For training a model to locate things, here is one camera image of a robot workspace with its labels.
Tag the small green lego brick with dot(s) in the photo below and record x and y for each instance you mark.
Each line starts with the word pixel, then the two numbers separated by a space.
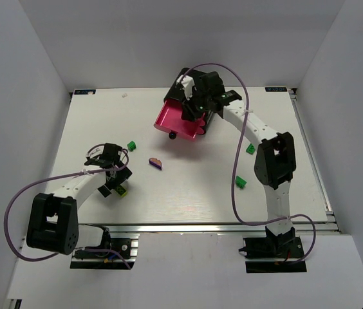
pixel 131 146

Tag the aluminium front rail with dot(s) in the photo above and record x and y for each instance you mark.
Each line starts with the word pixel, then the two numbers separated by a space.
pixel 300 227

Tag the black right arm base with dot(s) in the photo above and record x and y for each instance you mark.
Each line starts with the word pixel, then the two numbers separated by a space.
pixel 274 254

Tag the black drawer cabinet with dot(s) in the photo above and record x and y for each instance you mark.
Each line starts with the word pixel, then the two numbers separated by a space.
pixel 176 94

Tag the lime lego brick with studs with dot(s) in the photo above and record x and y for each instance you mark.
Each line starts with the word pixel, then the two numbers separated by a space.
pixel 121 191

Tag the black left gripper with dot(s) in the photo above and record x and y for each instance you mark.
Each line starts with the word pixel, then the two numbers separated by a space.
pixel 114 183

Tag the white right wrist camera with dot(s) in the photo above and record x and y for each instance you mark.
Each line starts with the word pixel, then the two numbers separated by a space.
pixel 186 84

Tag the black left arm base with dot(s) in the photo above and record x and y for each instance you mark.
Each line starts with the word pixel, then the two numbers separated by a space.
pixel 99 248

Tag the green sloped lego brick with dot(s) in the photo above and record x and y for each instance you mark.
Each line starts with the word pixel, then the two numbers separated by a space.
pixel 240 182

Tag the purple curved butterfly lego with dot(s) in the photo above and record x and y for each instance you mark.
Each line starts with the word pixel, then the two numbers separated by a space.
pixel 156 163

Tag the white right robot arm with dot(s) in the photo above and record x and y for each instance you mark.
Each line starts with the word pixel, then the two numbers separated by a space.
pixel 275 152

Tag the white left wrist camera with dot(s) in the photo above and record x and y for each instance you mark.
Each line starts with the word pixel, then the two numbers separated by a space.
pixel 94 151

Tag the blue label left corner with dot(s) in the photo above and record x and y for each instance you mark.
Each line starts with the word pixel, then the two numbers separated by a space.
pixel 84 92

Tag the green flat lego brick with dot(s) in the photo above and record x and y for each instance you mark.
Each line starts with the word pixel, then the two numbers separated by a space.
pixel 250 149

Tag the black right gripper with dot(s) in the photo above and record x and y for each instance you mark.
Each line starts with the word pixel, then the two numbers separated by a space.
pixel 193 113

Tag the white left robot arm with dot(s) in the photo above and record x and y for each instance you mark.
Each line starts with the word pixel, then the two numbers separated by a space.
pixel 54 223

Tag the pink drawer with black knob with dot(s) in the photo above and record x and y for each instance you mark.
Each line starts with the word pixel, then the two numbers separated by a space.
pixel 170 121

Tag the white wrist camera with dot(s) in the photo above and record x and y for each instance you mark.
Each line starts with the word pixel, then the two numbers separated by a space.
pixel 94 151
pixel 186 84

